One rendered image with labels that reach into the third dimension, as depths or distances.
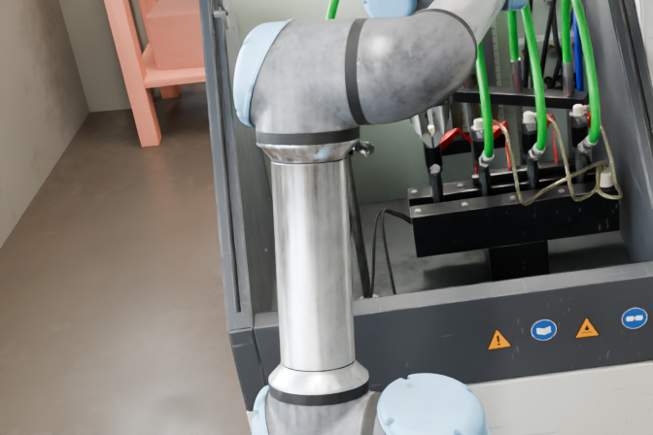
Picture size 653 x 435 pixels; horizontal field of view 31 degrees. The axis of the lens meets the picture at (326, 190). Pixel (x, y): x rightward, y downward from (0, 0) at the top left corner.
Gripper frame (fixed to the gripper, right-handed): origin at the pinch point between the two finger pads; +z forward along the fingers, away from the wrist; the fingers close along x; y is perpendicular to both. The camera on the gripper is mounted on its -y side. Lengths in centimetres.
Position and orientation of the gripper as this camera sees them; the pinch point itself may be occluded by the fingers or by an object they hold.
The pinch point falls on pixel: (431, 137)
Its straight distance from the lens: 189.2
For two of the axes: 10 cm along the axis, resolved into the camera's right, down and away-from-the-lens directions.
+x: 9.9, -1.4, -0.6
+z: 1.5, 8.7, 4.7
